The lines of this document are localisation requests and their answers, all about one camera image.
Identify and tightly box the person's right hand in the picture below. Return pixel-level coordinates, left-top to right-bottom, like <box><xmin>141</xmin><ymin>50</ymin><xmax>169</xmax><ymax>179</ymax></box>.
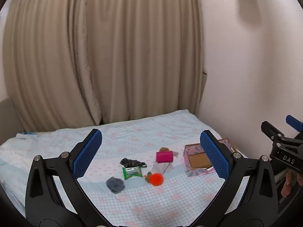
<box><xmin>281</xmin><ymin>170</ymin><xmax>303</xmax><ymax>197</ymax></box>

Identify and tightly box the pink patterned cardboard box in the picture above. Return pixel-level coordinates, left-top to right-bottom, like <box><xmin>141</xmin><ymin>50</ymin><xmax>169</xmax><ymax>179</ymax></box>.
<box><xmin>182</xmin><ymin>138</ymin><xmax>237</xmax><ymax>177</ymax></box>

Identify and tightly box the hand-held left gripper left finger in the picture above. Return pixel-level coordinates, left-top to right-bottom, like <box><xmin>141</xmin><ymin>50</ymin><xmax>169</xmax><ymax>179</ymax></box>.
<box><xmin>25</xmin><ymin>128</ymin><xmax>112</xmax><ymax>227</ymax></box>

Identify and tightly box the pink pouch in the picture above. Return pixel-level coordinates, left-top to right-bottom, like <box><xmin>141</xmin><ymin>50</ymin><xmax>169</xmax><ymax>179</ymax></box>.
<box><xmin>156</xmin><ymin>151</ymin><xmax>174</xmax><ymax>163</ymax></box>

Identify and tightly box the beige curtain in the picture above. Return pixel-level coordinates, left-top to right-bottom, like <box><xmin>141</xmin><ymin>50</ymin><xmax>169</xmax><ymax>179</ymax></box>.
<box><xmin>2</xmin><ymin>0</ymin><xmax>207</xmax><ymax>133</ymax></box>

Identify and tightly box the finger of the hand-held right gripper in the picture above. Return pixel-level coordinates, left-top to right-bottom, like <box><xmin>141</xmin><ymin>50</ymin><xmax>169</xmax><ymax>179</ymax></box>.
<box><xmin>261</xmin><ymin>121</ymin><xmax>285</xmax><ymax>143</ymax></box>
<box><xmin>286</xmin><ymin>115</ymin><xmax>303</xmax><ymax>133</ymax></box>

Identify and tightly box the light blue checked blanket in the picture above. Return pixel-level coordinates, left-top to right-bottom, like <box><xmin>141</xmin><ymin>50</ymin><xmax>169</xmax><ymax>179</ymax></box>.
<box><xmin>0</xmin><ymin>109</ymin><xmax>249</xmax><ymax>227</ymax></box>

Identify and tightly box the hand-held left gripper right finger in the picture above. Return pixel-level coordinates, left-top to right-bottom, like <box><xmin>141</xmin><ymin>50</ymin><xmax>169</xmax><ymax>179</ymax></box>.
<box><xmin>189</xmin><ymin>130</ymin><xmax>278</xmax><ymax>227</ymax></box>

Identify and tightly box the green wipes packet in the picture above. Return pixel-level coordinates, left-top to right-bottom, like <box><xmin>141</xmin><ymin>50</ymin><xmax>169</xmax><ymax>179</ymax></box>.
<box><xmin>122</xmin><ymin>166</ymin><xmax>144</xmax><ymax>180</ymax></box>

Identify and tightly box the orange fluffy ball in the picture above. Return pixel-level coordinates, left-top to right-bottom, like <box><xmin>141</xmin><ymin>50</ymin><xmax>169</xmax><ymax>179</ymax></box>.
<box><xmin>144</xmin><ymin>172</ymin><xmax>164</xmax><ymax>187</ymax></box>

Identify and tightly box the black patterned cloth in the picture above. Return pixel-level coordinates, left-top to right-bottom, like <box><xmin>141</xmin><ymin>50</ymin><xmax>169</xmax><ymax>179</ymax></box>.
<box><xmin>119</xmin><ymin>157</ymin><xmax>147</xmax><ymax>167</ymax></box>

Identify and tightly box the white cloth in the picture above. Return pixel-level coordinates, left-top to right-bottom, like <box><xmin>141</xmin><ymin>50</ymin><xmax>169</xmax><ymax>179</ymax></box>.
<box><xmin>150</xmin><ymin>162</ymin><xmax>175</xmax><ymax>174</ymax></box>

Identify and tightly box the grey sock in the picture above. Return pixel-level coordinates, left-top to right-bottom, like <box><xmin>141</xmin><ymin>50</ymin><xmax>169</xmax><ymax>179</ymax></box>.
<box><xmin>106</xmin><ymin>176</ymin><xmax>126</xmax><ymax>194</ymax></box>

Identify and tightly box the light blue cloth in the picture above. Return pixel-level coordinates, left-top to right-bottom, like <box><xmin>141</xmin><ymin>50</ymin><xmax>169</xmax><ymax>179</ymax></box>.
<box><xmin>16</xmin><ymin>131</ymin><xmax>38</xmax><ymax>139</ymax></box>

